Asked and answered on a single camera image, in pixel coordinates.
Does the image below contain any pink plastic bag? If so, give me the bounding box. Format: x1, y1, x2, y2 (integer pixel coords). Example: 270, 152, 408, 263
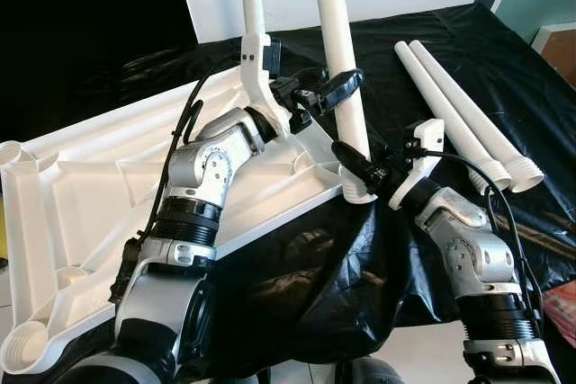
544, 281, 576, 349

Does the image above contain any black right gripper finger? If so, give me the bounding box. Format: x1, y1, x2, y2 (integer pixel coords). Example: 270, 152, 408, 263
329, 138, 375, 189

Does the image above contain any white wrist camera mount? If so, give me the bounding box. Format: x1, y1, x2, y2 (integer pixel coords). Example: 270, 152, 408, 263
238, 33, 293, 138
389, 121, 446, 210

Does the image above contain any brown wooden cabinet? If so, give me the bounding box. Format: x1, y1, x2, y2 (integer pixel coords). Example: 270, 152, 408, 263
531, 22, 576, 88

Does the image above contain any grey robot leg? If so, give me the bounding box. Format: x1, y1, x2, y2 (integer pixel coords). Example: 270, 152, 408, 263
337, 357, 406, 384

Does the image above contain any white plastic table top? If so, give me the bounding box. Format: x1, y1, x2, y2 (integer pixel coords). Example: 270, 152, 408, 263
0, 38, 379, 376

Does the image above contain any black plastic table cover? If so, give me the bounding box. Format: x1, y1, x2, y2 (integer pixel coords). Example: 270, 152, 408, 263
0, 2, 576, 384

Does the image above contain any black door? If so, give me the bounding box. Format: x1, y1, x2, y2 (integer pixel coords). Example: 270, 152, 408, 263
0, 0, 199, 142

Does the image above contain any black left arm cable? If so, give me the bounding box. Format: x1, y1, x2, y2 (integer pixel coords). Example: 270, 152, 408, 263
108, 69, 217, 304

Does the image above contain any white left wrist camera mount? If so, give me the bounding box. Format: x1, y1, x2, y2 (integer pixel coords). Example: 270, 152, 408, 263
238, 33, 293, 138

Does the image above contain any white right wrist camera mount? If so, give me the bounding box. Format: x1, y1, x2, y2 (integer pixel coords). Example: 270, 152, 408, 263
389, 121, 446, 210

